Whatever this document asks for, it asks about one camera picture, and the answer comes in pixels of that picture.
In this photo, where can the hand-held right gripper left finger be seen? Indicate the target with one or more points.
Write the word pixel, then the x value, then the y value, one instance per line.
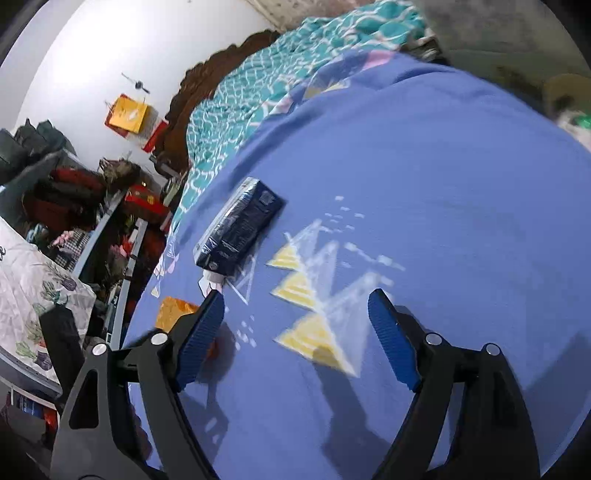
pixel 198 344

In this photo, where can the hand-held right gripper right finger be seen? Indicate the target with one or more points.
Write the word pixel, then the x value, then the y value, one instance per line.
pixel 392 344

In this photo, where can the orange packet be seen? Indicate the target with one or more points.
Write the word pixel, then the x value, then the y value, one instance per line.
pixel 173 311

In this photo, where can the cactus printed cloth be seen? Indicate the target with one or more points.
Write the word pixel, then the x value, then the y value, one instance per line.
pixel 32 277

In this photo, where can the grey metal rack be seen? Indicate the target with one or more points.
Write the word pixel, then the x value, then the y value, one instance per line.
pixel 104 221

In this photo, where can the dark blue packet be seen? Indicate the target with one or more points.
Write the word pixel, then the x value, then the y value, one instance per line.
pixel 240 226

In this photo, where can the blue bed sheet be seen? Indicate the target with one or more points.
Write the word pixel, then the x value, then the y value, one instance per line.
pixel 438 207

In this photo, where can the red cloth bag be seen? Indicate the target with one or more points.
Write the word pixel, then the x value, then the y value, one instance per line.
pixel 69 184

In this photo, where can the red box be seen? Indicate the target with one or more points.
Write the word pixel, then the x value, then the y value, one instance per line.
pixel 145 201

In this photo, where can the dried flower basket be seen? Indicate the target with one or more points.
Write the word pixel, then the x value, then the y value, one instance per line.
pixel 119 171

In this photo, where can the dark green bags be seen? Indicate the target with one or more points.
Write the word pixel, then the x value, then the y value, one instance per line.
pixel 32 141

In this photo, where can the red paper bag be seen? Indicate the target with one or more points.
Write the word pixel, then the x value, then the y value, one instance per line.
pixel 154 136

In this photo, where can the yellow paper bag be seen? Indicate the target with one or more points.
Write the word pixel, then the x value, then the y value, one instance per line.
pixel 127 113

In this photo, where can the teal patterned blanket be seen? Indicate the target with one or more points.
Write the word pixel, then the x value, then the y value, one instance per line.
pixel 258 92

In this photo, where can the carved wooden headboard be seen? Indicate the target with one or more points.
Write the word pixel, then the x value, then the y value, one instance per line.
pixel 203 78

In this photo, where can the metal wall hanger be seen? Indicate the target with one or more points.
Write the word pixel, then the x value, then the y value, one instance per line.
pixel 137 83

